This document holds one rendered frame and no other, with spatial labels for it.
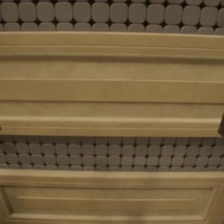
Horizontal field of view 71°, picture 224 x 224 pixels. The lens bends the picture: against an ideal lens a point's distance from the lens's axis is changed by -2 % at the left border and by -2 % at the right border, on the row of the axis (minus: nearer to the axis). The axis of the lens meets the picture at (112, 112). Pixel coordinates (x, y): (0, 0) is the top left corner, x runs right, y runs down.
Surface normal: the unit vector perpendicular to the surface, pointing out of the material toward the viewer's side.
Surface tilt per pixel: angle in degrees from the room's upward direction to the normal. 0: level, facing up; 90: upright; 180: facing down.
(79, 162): 0
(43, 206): 0
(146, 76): 11
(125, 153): 0
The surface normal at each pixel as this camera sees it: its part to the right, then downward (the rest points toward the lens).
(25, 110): 0.00, 0.56
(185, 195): 0.00, 0.21
